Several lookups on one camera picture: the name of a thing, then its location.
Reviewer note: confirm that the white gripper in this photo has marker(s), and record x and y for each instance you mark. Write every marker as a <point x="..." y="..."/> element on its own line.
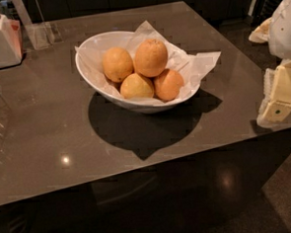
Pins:
<point x="284" y="27"/>

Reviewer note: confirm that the front yellow orange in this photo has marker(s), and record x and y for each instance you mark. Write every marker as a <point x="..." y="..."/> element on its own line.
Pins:
<point x="137" y="86"/>

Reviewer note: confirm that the white ceramic bowl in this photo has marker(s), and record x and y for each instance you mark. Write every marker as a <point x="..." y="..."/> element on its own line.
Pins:
<point x="93" y="73"/>

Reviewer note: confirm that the white paper liner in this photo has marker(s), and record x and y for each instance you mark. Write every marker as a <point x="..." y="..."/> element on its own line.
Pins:
<point x="195" y="66"/>

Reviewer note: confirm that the clear acrylic sign holder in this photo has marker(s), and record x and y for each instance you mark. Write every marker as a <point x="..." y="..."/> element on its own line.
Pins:
<point x="41" y="35"/>

